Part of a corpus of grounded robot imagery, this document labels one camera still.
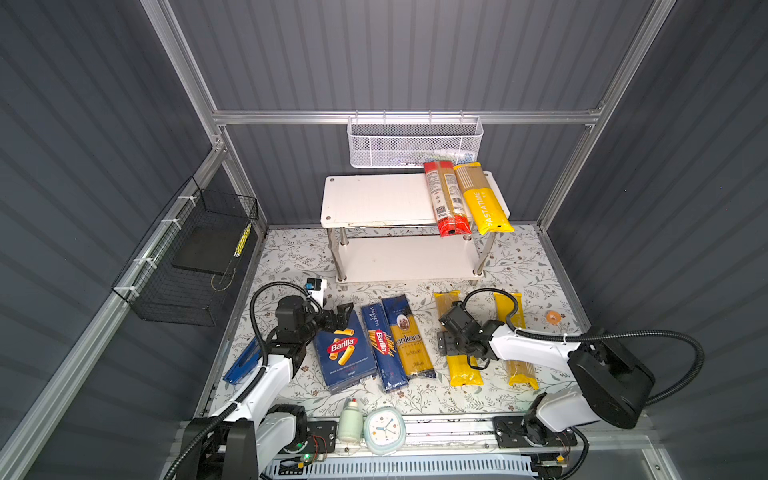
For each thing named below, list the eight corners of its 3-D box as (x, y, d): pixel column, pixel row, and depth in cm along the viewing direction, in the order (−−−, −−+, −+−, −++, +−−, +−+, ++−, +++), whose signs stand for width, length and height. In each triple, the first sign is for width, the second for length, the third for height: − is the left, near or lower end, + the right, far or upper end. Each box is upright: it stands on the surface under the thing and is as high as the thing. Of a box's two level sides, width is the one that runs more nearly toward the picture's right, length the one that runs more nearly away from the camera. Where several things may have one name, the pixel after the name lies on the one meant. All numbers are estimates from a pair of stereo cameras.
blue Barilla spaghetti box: (385, 394, 82) (385, 390, 79) (361, 314, 98) (360, 307, 95) (410, 386, 83) (410, 381, 80) (383, 308, 99) (382, 301, 96)
